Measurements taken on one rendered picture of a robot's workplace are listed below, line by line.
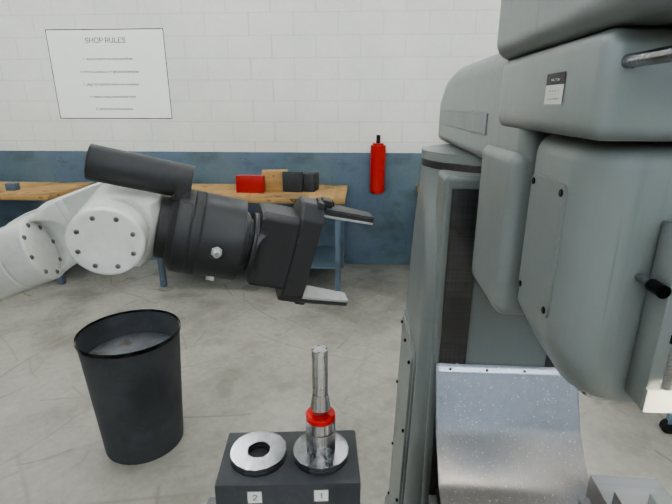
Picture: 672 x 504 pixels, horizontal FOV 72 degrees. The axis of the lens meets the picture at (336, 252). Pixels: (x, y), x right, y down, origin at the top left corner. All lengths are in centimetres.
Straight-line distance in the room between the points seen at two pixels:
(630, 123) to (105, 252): 49
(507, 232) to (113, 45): 496
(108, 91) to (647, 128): 519
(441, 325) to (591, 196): 59
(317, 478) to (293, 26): 445
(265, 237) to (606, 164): 36
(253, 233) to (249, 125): 445
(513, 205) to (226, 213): 43
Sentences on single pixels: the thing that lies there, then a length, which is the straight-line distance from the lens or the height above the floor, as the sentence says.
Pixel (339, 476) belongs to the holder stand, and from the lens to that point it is 78.
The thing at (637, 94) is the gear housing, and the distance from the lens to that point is 51.
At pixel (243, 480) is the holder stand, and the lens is 79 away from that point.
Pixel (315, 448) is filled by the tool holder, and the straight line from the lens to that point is 78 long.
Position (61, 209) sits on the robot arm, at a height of 156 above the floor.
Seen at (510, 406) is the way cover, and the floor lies 101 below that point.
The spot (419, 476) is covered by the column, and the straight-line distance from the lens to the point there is 133.
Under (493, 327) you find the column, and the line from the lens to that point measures 110.
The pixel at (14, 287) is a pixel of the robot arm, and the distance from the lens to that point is 53.
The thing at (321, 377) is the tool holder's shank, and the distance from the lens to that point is 71.
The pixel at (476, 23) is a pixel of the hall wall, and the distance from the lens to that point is 494.
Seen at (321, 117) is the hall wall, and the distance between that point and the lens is 480.
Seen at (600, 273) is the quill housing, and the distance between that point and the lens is 59.
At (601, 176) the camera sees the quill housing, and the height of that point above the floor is 159.
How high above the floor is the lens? 166
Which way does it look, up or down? 18 degrees down
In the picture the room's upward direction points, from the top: straight up
